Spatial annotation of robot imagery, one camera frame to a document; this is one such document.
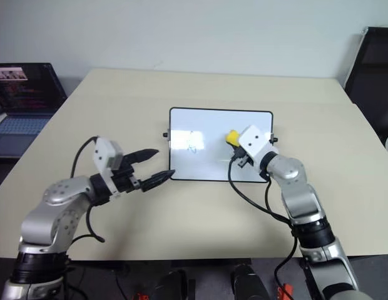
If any yellow whiteboard eraser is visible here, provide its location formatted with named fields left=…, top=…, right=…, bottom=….
left=225, top=129, right=242, bottom=147

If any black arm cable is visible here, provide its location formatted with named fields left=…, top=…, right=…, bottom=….
left=70, top=135, right=106, bottom=248
left=227, top=152, right=300, bottom=300

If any black flat panel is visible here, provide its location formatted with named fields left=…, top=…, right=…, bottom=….
left=343, top=26, right=388, bottom=148

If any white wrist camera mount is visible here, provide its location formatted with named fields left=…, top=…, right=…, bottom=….
left=93, top=136, right=125, bottom=201
left=238, top=124, right=280, bottom=183

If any black framed small whiteboard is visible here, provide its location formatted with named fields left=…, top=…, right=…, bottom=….
left=168, top=107, right=274, bottom=183

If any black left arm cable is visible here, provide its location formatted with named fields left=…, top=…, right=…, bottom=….
left=70, top=135, right=106, bottom=248

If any dark rounded shape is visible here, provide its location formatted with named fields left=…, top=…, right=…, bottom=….
left=149, top=269, right=189, bottom=300
left=230, top=262, right=272, bottom=300

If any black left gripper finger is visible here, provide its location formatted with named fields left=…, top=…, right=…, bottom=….
left=123, top=149, right=160, bottom=166
left=138, top=169, right=177, bottom=193

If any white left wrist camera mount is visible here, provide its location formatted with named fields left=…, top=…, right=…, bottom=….
left=93, top=136, right=125, bottom=201

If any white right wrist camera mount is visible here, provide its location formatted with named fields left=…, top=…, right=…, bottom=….
left=238, top=124, right=280, bottom=183

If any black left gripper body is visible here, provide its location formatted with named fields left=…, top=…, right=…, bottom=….
left=110, top=159, right=142, bottom=194

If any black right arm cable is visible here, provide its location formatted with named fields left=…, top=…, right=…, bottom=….
left=227, top=152, right=300, bottom=300

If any open blue laptop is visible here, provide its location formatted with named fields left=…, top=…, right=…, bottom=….
left=0, top=62, right=68, bottom=159

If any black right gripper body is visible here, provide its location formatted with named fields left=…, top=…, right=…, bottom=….
left=236, top=151, right=255, bottom=169

